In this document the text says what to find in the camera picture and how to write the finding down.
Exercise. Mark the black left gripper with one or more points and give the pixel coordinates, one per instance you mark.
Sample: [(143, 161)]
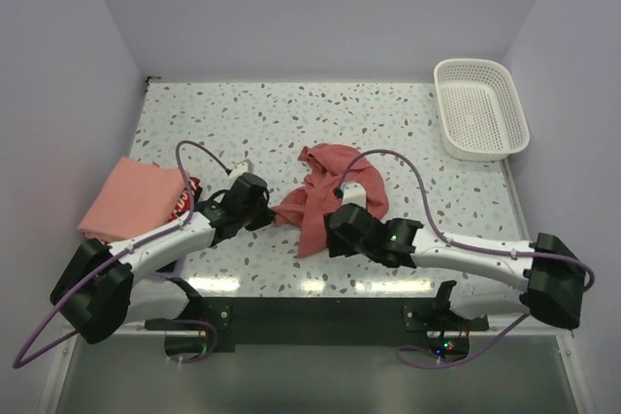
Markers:
[(265, 217)]

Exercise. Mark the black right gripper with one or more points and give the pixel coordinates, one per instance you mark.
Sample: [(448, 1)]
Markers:
[(337, 243)]

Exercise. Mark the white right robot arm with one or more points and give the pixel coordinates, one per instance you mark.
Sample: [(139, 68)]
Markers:
[(496, 271)]

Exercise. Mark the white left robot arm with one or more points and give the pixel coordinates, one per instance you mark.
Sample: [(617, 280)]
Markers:
[(102, 287)]

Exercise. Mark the folded lavender t-shirt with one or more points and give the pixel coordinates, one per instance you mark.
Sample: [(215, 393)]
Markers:
[(169, 271)]

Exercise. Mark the folded pink t-shirt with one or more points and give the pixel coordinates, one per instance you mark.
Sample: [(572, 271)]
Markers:
[(135, 199)]

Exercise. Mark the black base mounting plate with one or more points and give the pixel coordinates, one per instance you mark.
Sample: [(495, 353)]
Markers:
[(232, 322)]

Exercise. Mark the white perforated plastic basket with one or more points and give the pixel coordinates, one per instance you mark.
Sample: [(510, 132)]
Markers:
[(482, 119)]

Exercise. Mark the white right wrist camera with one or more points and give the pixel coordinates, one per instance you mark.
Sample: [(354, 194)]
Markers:
[(351, 192)]

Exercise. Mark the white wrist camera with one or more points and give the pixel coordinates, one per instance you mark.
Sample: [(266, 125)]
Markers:
[(351, 192), (243, 167)]

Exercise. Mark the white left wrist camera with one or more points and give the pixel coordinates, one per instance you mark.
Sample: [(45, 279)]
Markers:
[(243, 167)]

